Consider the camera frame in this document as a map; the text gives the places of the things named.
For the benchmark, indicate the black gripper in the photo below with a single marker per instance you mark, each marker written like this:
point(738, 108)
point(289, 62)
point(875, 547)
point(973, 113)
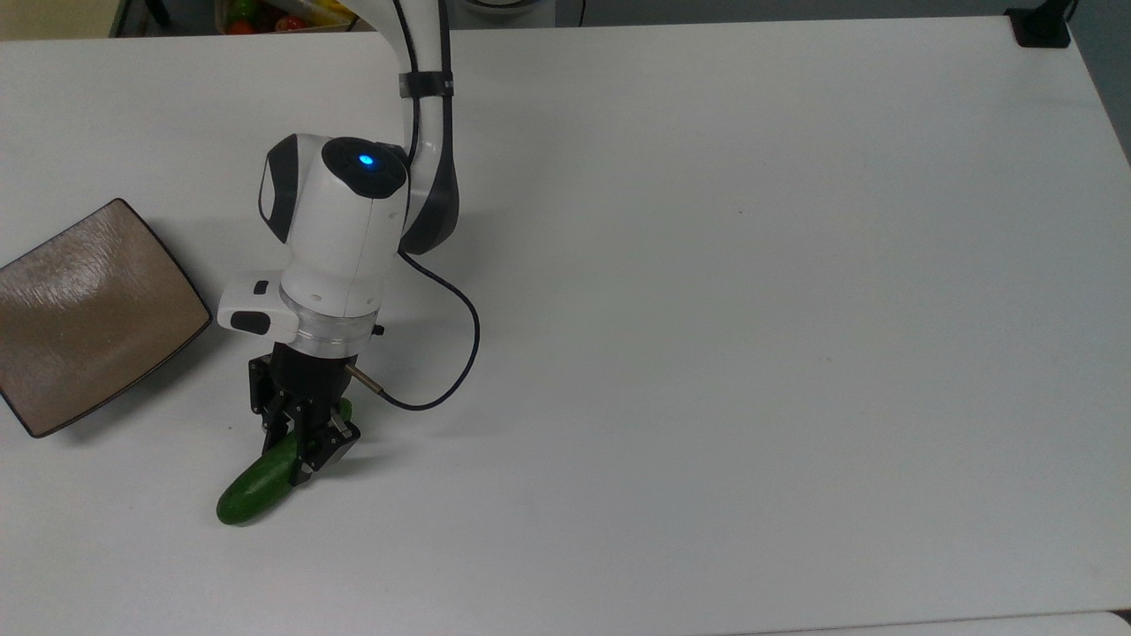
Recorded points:
point(305, 380)

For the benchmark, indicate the green cucumber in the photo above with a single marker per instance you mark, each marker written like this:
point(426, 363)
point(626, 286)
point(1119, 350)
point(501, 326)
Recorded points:
point(258, 484)

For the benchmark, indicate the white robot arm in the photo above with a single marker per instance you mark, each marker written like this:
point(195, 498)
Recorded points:
point(353, 203)

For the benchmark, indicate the brown square ceramic plate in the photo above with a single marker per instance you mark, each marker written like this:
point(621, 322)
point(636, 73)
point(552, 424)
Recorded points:
point(93, 318)

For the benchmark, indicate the box of colourful toy fruit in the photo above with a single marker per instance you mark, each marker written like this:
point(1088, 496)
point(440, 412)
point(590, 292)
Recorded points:
point(283, 16)

